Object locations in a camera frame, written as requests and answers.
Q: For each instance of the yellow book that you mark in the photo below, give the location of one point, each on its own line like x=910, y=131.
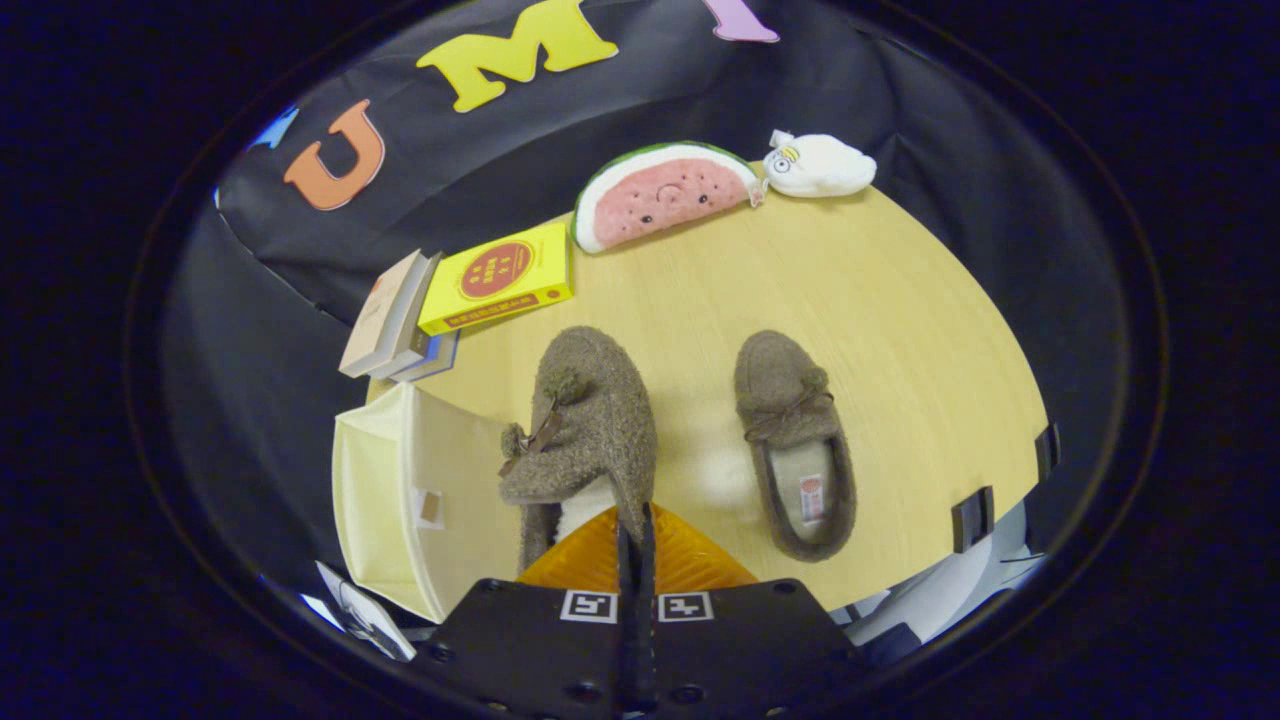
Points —
x=530, y=290

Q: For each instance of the blue book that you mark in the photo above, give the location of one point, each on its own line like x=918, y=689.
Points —
x=440, y=355

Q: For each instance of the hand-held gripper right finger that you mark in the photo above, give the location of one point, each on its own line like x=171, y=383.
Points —
x=750, y=650

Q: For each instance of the blue white printed bag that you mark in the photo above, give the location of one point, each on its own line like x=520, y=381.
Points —
x=365, y=610

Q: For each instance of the brown fuzzy shoe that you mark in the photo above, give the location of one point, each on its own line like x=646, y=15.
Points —
x=780, y=375
x=600, y=400

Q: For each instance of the grey white book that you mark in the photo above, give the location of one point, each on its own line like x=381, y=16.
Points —
x=412, y=335

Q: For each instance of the beige fabric storage box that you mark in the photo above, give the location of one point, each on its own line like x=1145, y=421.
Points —
x=380, y=500

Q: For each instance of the watermelon slice plush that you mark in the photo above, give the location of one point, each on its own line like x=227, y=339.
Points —
x=660, y=195

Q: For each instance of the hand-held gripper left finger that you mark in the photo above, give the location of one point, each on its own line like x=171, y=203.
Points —
x=520, y=650

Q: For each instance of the white plastic object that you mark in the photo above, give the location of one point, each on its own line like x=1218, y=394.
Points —
x=940, y=590

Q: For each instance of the white plush toy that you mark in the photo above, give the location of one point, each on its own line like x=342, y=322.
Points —
x=825, y=165

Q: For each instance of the beige book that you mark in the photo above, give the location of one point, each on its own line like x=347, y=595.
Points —
x=375, y=320

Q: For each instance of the black table edge clamp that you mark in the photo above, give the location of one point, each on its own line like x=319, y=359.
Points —
x=972, y=520
x=1047, y=452

